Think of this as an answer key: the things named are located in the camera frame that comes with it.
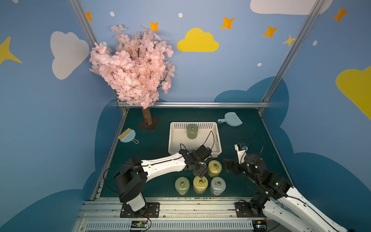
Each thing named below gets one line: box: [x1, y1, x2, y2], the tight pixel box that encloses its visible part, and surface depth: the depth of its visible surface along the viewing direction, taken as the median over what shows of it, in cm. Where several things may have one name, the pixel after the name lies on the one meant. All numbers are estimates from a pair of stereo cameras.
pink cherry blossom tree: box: [89, 24, 176, 126], surface depth 73 cm
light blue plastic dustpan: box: [217, 112, 243, 127], surface depth 117 cm
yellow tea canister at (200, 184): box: [192, 175, 209, 195], surface depth 77 cm
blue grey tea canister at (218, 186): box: [209, 176, 227, 197], surface depth 77 cm
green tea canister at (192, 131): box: [186, 123, 199, 140], surface depth 103 cm
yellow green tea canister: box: [207, 159, 223, 178], surface depth 83 cm
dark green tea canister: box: [174, 176, 190, 196], surface depth 77 cm
